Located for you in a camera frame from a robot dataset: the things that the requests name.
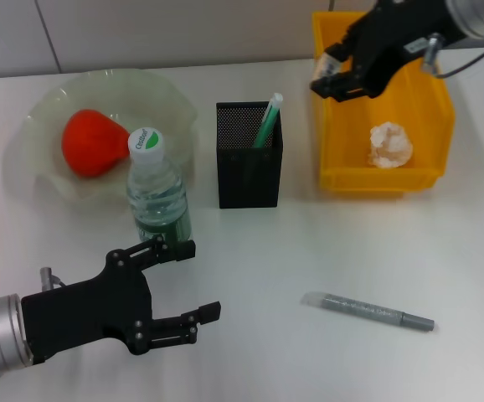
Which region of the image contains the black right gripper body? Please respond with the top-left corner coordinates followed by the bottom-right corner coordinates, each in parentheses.
top-left (345, 0), bottom-right (467, 100)

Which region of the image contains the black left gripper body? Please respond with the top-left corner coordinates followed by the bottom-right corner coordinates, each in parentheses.
top-left (20, 250), bottom-right (159, 365)

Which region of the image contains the clear green-label water bottle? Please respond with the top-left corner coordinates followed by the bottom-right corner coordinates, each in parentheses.
top-left (125, 126), bottom-right (193, 253)

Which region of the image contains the white paper ball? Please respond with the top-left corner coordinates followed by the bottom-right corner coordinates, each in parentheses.
top-left (366, 121), bottom-right (414, 169)

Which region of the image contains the red-orange fruit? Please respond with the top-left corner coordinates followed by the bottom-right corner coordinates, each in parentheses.
top-left (60, 109), bottom-right (132, 179)

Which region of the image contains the black mesh pen holder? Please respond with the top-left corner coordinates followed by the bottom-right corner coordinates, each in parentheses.
top-left (215, 100), bottom-right (284, 209)

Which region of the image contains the pale green glass fruit plate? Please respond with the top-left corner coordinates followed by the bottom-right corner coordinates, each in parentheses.
top-left (5, 69), bottom-right (199, 209)

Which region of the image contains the grey marker pen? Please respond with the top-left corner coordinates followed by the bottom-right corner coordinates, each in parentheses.
top-left (301, 291), bottom-right (435, 333)

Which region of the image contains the yellow plastic bin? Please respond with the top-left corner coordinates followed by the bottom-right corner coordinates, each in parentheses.
top-left (311, 11), bottom-right (456, 198)

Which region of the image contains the grey cable silver plug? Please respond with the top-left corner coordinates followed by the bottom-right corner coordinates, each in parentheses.
top-left (424, 33), bottom-right (484, 80)
top-left (39, 267), bottom-right (66, 293)

